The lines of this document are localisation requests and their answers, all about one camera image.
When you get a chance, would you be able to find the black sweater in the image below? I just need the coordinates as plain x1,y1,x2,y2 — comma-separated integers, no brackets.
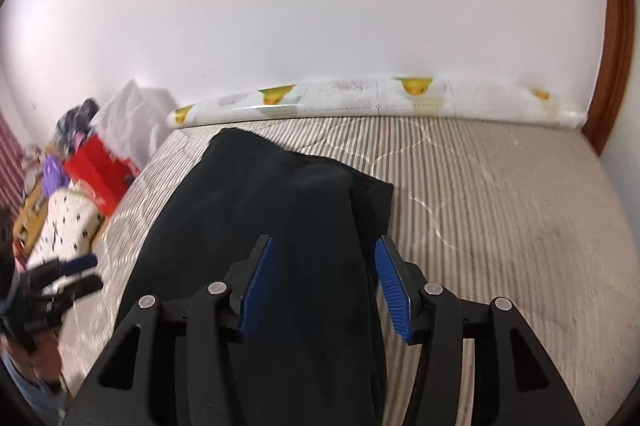
119,129,393,425

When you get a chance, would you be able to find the left hand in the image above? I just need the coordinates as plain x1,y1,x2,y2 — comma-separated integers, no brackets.
2,331,62,384

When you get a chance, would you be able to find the white dotted blanket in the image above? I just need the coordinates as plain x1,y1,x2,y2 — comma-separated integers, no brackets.
26,189,104,269

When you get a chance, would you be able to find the purple plush item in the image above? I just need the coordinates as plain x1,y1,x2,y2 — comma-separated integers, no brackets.
42,155,70,198

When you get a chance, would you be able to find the red paper shopping bag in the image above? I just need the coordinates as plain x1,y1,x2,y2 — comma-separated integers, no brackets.
63,134,140,217

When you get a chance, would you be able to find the striped quilted mattress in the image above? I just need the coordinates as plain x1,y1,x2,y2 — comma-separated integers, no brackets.
61,117,639,425

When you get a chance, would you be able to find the grey plaid shirt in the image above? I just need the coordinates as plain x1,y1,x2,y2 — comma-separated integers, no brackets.
52,97,100,157

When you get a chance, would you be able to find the white Miniso plastic bag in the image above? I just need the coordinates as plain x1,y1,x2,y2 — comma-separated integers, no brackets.
91,79,177,171

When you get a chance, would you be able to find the duck pattern bumper pad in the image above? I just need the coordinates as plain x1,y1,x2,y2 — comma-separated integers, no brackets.
167,77,587,129

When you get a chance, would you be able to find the brown wooden door frame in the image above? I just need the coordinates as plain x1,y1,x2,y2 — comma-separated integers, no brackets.
582,0,636,156

